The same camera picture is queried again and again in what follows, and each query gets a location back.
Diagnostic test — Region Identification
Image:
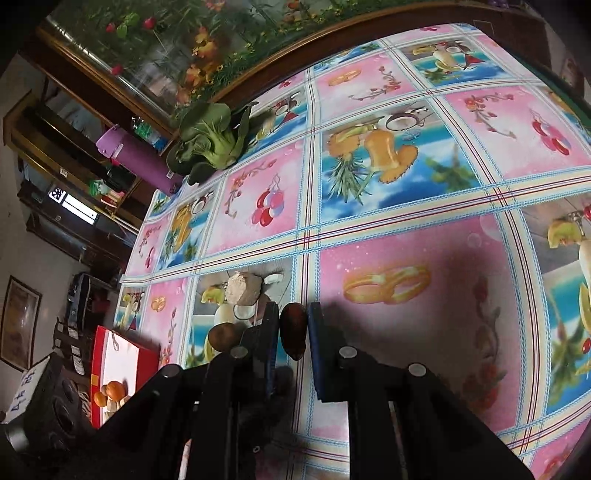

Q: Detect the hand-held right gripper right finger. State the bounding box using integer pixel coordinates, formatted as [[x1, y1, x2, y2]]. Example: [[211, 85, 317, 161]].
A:
[[308, 302, 536, 480]]

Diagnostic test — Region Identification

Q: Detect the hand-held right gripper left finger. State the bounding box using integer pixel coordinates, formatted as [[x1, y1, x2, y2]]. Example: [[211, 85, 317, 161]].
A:
[[92, 300, 282, 480]]

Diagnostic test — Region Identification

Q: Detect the red date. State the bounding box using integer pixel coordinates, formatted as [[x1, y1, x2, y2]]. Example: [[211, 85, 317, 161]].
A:
[[279, 302, 308, 361]]

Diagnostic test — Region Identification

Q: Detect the red tray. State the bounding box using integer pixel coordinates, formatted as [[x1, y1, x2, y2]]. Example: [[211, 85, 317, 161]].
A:
[[90, 325, 160, 430]]

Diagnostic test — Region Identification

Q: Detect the brown kiwi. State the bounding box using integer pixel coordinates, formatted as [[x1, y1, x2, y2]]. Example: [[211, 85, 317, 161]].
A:
[[208, 323, 245, 352]]

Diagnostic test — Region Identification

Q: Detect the black speaker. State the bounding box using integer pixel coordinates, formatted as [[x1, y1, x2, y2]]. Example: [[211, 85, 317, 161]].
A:
[[0, 353, 100, 462]]

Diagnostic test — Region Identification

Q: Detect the green bok choy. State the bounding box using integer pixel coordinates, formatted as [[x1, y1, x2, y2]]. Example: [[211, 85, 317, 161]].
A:
[[166, 102, 259, 185]]

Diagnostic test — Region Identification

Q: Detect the purple thermos bottle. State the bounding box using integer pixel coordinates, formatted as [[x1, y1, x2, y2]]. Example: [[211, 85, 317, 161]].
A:
[[95, 127, 183, 195]]

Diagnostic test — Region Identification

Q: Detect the white paper sign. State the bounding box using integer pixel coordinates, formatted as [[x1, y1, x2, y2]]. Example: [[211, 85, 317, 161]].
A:
[[0, 364, 47, 423]]

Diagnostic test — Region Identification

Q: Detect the wooden floral glass cabinet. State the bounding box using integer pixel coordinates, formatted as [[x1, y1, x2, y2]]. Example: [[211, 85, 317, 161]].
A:
[[37, 0, 467, 134]]

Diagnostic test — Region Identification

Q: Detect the framed wall picture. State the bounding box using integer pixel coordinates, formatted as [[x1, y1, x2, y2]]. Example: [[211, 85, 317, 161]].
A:
[[0, 275, 42, 372]]

